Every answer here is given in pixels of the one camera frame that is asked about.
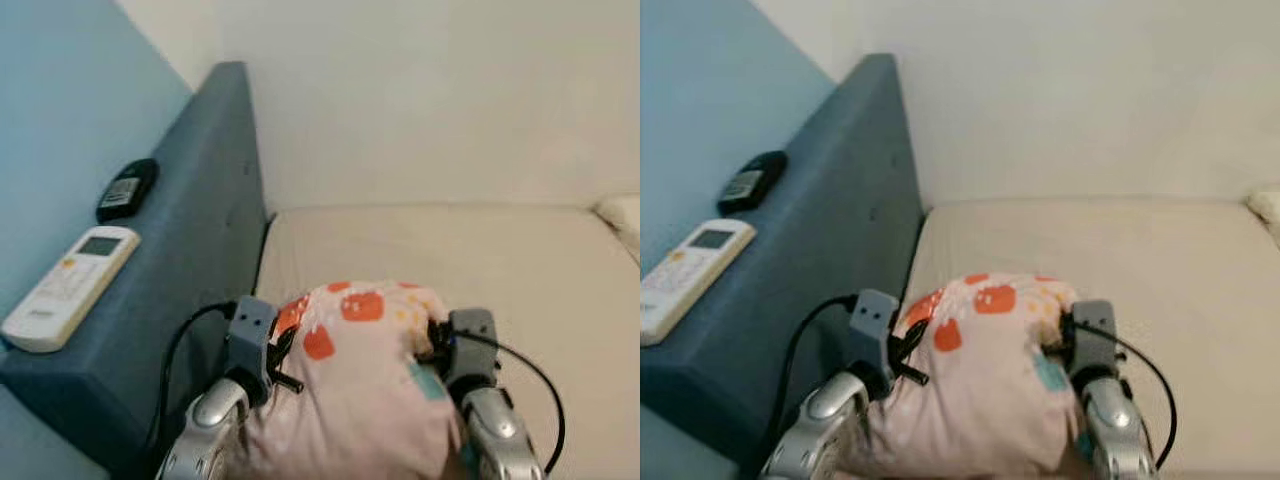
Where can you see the pink patterned pillow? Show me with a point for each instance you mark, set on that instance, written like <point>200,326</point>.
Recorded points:
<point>360,400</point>
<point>980,400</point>

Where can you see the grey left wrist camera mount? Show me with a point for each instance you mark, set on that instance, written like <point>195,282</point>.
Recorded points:
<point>250,340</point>
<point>873,335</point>

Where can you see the black remote control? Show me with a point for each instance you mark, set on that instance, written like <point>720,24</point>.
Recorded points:
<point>125,190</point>
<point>750,183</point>

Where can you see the bed with cream sheet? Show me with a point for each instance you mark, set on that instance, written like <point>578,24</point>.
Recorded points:
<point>480,250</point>
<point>1120,250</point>

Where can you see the white air conditioner remote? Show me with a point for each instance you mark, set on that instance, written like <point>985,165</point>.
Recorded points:
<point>690,280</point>
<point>70,290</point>

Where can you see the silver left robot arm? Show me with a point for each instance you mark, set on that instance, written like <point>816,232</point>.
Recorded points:
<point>820,425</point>
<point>205,430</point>

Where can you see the teal upholstered headboard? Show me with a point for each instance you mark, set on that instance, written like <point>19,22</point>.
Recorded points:
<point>190,250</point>
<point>830,250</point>

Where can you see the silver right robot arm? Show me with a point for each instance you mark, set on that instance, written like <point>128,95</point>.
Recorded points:
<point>1115,430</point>
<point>500,435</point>

